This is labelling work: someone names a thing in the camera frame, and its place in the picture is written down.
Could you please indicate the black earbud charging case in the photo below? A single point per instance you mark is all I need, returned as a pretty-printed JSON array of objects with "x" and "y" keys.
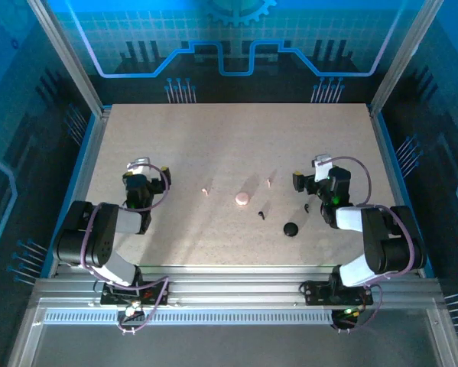
[{"x": 291, "y": 229}]

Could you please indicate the pink earbud charging case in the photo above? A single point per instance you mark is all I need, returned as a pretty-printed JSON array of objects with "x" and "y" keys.
[{"x": 242, "y": 199}]

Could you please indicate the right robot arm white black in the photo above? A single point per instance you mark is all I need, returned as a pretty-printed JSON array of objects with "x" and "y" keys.
[{"x": 385, "y": 237}]

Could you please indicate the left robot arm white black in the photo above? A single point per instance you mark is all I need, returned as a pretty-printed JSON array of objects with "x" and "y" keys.
[{"x": 98, "y": 237}]

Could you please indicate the small circuit board with LED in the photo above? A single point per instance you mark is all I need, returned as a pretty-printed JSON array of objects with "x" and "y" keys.
[
  {"x": 345, "y": 315},
  {"x": 132, "y": 310}
]

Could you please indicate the grey metal lower panel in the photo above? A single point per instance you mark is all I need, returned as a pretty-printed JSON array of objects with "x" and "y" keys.
[{"x": 228, "y": 344}]

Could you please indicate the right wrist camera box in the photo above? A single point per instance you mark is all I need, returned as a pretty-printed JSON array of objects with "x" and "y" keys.
[{"x": 322, "y": 170}]

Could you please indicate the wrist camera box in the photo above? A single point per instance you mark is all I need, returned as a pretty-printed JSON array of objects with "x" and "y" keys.
[
  {"x": 138, "y": 163},
  {"x": 322, "y": 170}
]

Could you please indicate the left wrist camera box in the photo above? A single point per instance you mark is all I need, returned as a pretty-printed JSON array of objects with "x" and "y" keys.
[{"x": 138, "y": 163}]

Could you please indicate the blue-edged aluminium side rail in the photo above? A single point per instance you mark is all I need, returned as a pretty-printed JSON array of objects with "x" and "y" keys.
[
  {"x": 385, "y": 153},
  {"x": 92, "y": 153}
]

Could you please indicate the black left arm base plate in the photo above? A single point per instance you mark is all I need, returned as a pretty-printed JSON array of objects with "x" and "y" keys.
[{"x": 156, "y": 293}]

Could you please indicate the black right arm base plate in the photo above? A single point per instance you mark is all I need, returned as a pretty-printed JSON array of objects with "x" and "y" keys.
[{"x": 316, "y": 293}]

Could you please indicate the aluminium frame rail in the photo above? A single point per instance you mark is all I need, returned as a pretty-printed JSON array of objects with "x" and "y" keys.
[{"x": 232, "y": 286}]

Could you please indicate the aluminium frame post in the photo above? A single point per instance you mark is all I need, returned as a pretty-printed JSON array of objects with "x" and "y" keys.
[
  {"x": 69, "y": 57},
  {"x": 404, "y": 57}
]

